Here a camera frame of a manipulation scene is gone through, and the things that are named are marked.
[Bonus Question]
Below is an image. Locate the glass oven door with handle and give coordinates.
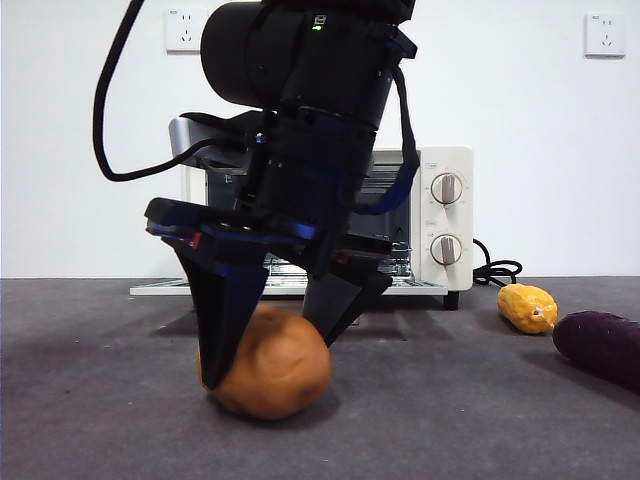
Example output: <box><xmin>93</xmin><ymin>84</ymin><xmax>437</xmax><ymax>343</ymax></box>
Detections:
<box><xmin>129</xmin><ymin>275</ymin><xmax>449</xmax><ymax>297</ymax></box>

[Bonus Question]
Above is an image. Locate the brown potato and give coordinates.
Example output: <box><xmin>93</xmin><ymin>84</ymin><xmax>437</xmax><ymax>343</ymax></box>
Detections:
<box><xmin>197</xmin><ymin>304</ymin><xmax>333</xmax><ymax>421</ymax></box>

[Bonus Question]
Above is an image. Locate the white wall socket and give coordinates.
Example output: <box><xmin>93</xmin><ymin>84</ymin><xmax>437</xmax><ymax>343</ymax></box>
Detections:
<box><xmin>165</xmin><ymin>8</ymin><xmax>209</xmax><ymax>55</ymax></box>
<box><xmin>584</xmin><ymin>13</ymin><xmax>627</xmax><ymax>58</ymax></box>

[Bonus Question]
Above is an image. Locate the purple sweet potato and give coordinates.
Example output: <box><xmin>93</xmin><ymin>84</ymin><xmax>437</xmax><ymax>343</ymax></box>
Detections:
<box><xmin>552</xmin><ymin>310</ymin><xmax>640</xmax><ymax>394</ymax></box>

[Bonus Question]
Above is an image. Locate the black oven power cable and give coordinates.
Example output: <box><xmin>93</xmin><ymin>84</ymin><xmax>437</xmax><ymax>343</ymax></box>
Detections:
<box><xmin>471</xmin><ymin>237</ymin><xmax>524</xmax><ymax>287</ymax></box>

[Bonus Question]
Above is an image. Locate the round cream oven knob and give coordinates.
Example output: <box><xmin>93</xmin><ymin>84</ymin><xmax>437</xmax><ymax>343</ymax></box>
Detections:
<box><xmin>430</xmin><ymin>172</ymin><xmax>464</xmax><ymax>206</ymax></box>
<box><xmin>429</xmin><ymin>233</ymin><xmax>464</xmax><ymax>266</ymax></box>

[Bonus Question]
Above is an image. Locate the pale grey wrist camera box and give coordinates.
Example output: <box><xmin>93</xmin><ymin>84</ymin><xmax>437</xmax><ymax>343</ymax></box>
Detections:
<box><xmin>168</xmin><ymin>110</ymin><xmax>276</xmax><ymax>171</ymax></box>

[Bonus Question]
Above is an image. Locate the flat black cable sleeve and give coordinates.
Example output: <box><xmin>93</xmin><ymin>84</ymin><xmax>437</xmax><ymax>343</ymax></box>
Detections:
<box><xmin>349</xmin><ymin>24</ymin><xmax>421</xmax><ymax>216</ymax></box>

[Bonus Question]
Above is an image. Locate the yellow corn cob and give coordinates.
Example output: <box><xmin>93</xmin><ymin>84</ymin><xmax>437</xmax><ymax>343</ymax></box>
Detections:
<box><xmin>496</xmin><ymin>283</ymin><xmax>559</xmax><ymax>336</ymax></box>

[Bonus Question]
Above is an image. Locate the cream Toshiba toaster oven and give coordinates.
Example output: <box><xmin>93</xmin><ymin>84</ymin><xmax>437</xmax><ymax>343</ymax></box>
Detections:
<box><xmin>180</xmin><ymin>145</ymin><xmax>474</xmax><ymax>311</ymax></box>

